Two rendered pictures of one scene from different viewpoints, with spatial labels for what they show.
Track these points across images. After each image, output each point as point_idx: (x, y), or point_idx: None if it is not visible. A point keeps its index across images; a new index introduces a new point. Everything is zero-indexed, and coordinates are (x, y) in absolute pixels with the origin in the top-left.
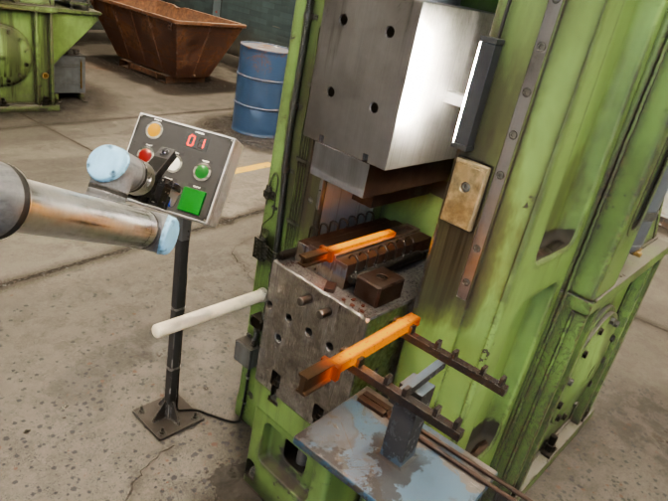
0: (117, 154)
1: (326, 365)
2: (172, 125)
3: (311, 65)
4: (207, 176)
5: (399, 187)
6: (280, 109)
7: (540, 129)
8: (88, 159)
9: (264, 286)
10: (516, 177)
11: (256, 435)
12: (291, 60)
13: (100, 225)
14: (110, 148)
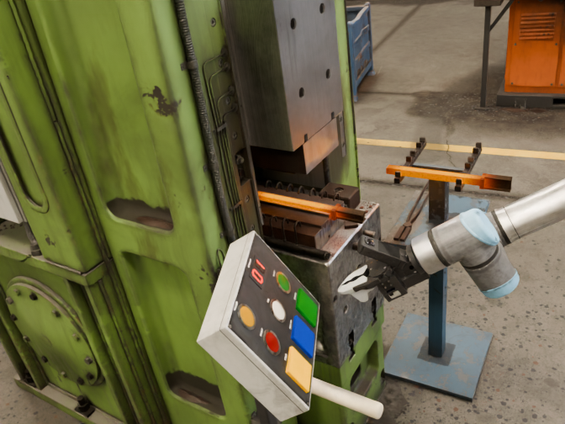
0: (479, 209)
1: (491, 175)
2: (242, 290)
3: (208, 111)
4: (287, 278)
5: None
6: (197, 188)
7: (339, 21)
8: (493, 235)
9: None
10: (340, 59)
11: None
12: (187, 126)
13: None
14: (479, 212)
